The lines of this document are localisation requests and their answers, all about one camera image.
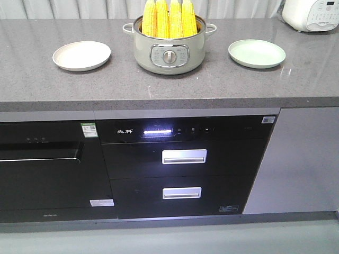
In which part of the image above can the yellow corn cob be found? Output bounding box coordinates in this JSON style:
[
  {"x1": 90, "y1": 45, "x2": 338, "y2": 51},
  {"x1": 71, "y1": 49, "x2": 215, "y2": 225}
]
[
  {"x1": 181, "y1": 0, "x2": 198, "y2": 37},
  {"x1": 141, "y1": 0, "x2": 156, "y2": 37},
  {"x1": 169, "y1": 0, "x2": 183, "y2": 39},
  {"x1": 156, "y1": 0, "x2": 170, "y2": 39}
]

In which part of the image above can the white plate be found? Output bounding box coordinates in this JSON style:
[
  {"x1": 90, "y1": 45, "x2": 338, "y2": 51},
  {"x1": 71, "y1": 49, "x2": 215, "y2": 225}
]
[{"x1": 52, "y1": 41, "x2": 111, "y2": 72}]

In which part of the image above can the light green plate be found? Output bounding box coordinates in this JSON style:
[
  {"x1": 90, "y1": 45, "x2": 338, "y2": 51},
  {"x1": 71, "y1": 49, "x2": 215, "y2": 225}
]
[{"x1": 228, "y1": 39, "x2": 286, "y2": 69}]

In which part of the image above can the black disinfection cabinet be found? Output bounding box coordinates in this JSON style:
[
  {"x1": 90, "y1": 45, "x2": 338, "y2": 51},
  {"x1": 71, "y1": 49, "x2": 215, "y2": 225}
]
[{"x1": 96, "y1": 115, "x2": 275, "y2": 219}]

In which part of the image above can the green electric cooking pot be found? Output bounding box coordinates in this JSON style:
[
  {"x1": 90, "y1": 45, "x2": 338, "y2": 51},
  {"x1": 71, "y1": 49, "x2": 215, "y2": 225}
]
[{"x1": 122, "y1": 16, "x2": 217, "y2": 75}]

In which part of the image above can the black built-in dishwasher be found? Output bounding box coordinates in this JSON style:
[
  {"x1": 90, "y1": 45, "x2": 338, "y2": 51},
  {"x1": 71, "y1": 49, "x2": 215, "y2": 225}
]
[{"x1": 1, "y1": 120, "x2": 117, "y2": 223}]

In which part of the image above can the grey curtain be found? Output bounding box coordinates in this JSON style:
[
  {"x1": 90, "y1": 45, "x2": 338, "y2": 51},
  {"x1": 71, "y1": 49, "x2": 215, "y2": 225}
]
[{"x1": 0, "y1": 0, "x2": 289, "y2": 20}]

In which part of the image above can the upper silver drawer handle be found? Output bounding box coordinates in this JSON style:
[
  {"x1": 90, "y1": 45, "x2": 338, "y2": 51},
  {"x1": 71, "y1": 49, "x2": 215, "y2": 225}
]
[{"x1": 162, "y1": 149, "x2": 207, "y2": 165}]

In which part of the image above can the silver drawer handle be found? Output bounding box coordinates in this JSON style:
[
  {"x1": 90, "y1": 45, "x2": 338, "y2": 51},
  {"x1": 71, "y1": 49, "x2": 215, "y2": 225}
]
[
  {"x1": 162, "y1": 187, "x2": 202, "y2": 199},
  {"x1": 162, "y1": 149, "x2": 207, "y2": 165}
]

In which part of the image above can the lower silver drawer handle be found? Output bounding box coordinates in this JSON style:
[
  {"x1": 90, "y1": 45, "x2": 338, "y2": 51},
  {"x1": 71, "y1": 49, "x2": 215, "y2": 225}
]
[{"x1": 162, "y1": 187, "x2": 202, "y2": 199}]

